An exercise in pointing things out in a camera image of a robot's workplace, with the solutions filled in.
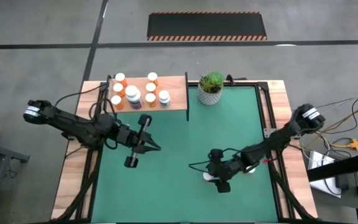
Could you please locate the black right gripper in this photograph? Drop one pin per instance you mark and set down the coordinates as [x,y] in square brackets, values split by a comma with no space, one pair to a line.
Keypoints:
[227,168]

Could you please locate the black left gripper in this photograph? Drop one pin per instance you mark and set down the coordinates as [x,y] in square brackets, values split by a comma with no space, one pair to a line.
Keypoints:
[129,137]

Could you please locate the orange pill bottle white cap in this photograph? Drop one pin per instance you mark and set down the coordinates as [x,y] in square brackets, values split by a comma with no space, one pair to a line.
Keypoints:
[251,170]
[207,176]
[118,88]
[150,87]
[116,100]
[152,76]
[120,76]
[150,98]

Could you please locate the small white aspirin bottle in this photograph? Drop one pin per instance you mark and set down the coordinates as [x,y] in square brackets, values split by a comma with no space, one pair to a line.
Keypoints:
[164,95]

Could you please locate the large white bottle purple label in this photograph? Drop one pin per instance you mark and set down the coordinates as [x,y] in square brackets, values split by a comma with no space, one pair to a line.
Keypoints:
[131,91]

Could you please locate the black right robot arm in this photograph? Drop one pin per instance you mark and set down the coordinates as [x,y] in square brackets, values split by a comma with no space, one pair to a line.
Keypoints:
[278,140]

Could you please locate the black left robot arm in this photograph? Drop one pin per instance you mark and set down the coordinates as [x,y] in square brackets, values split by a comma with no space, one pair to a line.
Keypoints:
[73,123]

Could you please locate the plant in white patterned pot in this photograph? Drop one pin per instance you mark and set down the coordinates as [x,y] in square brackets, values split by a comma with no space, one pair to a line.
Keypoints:
[210,96]

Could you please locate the black side table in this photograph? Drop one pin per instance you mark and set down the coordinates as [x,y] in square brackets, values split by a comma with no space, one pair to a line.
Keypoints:
[337,166]

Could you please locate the black hazard-striped floor mat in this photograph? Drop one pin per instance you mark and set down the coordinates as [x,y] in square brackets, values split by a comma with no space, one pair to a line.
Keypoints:
[207,25]

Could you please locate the grey metal desk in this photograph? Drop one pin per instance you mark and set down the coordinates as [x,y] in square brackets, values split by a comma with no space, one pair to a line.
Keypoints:
[8,154]

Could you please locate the wooden shelf black frame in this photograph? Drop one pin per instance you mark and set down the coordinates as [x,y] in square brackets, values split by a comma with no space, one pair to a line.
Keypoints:
[176,93]

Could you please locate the black aluminium table frame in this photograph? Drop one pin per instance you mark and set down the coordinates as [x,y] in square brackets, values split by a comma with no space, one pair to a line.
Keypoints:
[91,193]

